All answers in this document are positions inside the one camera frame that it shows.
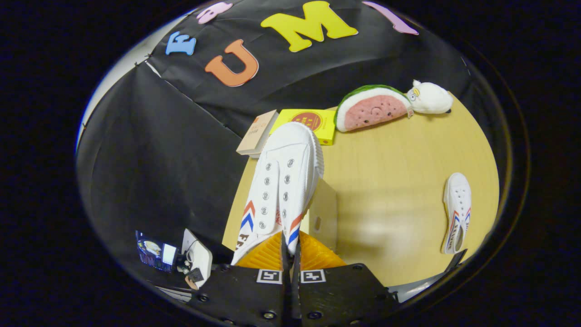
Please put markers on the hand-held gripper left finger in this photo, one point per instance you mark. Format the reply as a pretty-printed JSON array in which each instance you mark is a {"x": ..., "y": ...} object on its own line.
[{"x": 245, "y": 295}]

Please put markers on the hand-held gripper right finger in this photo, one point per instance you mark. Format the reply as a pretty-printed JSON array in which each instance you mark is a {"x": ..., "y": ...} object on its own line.
[{"x": 340, "y": 295}]

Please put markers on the beige storage box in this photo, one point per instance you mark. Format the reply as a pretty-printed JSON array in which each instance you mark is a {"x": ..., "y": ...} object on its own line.
[{"x": 324, "y": 213}]

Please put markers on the white shoe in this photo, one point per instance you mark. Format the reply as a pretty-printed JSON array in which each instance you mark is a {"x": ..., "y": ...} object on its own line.
[
  {"x": 286, "y": 168},
  {"x": 456, "y": 200}
]

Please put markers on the white device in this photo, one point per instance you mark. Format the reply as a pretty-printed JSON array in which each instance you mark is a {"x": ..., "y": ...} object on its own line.
[{"x": 202, "y": 261}]

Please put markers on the black backdrop cloth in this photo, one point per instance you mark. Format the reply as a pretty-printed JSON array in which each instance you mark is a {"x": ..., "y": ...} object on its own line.
[{"x": 159, "y": 150}]

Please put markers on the yellow book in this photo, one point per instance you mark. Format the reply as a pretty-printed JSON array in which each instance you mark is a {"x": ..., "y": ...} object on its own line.
[{"x": 324, "y": 125}]

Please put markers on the watermelon slice plush toy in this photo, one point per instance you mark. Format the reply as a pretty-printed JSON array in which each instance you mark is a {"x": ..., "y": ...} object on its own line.
[{"x": 372, "y": 109}]

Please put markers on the white plush toy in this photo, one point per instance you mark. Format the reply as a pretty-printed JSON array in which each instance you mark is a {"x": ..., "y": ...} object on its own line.
[{"x": 431, "y": 99}]

